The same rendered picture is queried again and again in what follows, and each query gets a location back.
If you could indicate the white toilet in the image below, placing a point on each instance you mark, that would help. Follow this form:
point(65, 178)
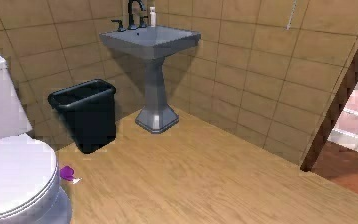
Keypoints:
point(17, 166)

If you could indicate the purple small object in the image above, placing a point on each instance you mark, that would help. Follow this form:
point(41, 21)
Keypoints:
point(67, 173)

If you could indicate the white soap bottle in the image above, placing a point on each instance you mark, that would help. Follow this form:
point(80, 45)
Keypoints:
point(152, 16)

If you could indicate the black faucet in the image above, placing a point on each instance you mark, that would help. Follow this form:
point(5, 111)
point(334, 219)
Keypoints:
point(132, 15)

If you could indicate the black waste bin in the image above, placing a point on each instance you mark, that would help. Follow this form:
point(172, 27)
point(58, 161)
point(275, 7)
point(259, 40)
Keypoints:
point(87, 113)

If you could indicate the grey pedestal sink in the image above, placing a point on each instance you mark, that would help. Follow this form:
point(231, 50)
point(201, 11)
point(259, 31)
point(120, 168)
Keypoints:
point(153, 50)

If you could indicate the brown door frame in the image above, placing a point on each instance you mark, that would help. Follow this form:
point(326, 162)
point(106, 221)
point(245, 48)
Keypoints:
point(340, 96)

